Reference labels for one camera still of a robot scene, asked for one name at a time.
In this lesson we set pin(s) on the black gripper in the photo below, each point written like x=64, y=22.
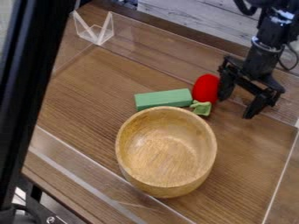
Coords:
x=263, y=87

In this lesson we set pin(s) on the red plush strawberry green stem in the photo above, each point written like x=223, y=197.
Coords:
x=204, y=94

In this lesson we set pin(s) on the green rectangular block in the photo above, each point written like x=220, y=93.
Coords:
x=175, y=97

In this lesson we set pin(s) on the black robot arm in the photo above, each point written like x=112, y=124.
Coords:
x=271, y=50

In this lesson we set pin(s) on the wooden bowl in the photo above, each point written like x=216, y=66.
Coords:
x=166, y=151

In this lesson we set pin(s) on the black metal stand base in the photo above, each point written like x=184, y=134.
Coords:
x=28, y=211

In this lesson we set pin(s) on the black vertical frame post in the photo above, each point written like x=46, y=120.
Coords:
x=31, y=49

